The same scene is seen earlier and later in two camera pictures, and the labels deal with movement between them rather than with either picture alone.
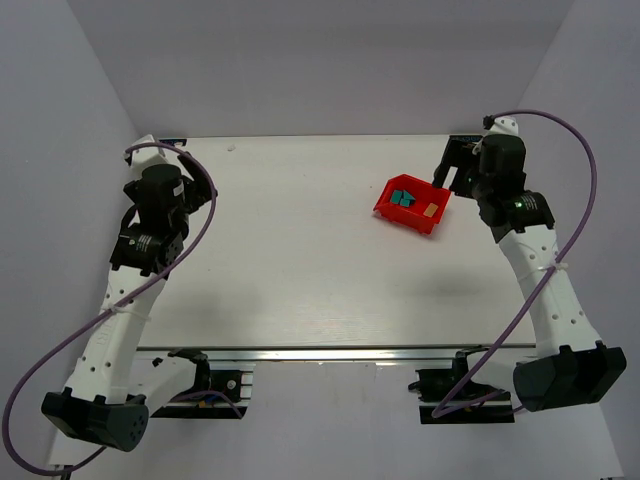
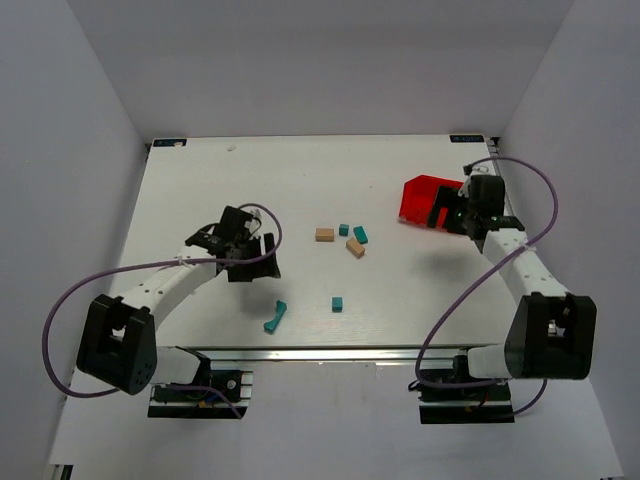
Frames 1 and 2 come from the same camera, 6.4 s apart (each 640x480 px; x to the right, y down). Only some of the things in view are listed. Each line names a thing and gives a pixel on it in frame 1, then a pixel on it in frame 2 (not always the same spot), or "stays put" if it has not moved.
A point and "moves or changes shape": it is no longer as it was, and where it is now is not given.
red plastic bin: [413, 217] moves or changes shape
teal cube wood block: [396, 196] → [337, 304]
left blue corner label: [171, 142] stays put
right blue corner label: [465, 138] stays put
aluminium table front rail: [327, 355] stays put
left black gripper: [198, 182] → [255, 262]
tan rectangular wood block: [430, 209] moves or changes shape
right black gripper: [458, 163] → [451, 211]
